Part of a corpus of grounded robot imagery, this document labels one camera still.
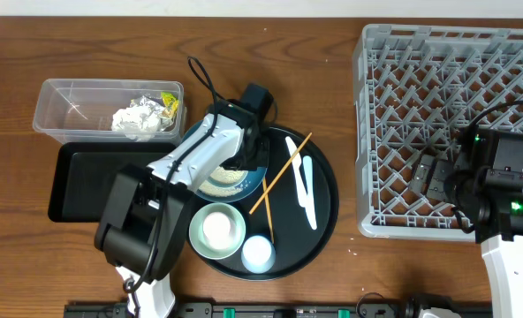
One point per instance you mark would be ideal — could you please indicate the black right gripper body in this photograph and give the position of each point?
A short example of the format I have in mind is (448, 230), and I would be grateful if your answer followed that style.
(443, 178)

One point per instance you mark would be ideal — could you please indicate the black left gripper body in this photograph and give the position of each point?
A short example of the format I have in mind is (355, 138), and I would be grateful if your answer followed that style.
(253, 158)

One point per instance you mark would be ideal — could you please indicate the white plate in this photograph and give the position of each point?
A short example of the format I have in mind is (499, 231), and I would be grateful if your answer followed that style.
(227, 177)

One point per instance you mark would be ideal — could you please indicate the blue plate with rice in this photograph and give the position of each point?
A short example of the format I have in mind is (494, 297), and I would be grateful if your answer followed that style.
(211, 191)

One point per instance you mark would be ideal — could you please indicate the white cup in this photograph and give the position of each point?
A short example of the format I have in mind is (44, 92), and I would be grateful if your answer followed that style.
(218, 230)

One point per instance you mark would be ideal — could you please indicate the yellow foil wrapper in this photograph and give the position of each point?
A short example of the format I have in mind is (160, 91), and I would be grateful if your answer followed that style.
(162, 106)

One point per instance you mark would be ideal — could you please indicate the light blue cup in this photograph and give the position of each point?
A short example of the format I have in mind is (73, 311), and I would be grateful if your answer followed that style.
(258, 254)

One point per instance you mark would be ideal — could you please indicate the white napkin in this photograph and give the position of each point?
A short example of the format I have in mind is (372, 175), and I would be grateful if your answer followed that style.
(138, 123)

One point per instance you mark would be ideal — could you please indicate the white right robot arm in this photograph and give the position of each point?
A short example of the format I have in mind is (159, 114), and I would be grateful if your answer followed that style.
(487, 200)

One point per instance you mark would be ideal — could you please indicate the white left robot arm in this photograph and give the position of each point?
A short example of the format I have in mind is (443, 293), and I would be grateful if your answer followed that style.
(144, 224)

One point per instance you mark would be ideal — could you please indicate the grey dishwasher rack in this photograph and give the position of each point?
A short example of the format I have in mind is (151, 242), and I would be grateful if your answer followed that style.
(414, 88)

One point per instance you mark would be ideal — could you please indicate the white plastic spoon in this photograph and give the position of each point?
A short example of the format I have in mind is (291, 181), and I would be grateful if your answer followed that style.
(310, 201)

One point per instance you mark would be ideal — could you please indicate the round black tray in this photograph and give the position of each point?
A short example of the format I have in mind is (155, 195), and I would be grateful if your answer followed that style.
(296, 243)

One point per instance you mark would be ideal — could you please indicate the green bowl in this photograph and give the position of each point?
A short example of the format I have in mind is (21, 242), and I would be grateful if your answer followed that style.
(198, 241)

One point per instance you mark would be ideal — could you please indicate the black rectangular tray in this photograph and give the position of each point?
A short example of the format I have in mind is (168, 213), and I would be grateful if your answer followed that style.
(85, 173)

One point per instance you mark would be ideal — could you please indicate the clear plastic bin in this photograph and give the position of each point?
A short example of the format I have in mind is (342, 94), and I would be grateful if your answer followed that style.
(81, 110)

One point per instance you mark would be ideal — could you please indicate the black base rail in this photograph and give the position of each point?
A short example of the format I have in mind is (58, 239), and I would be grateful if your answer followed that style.
(371, 305)

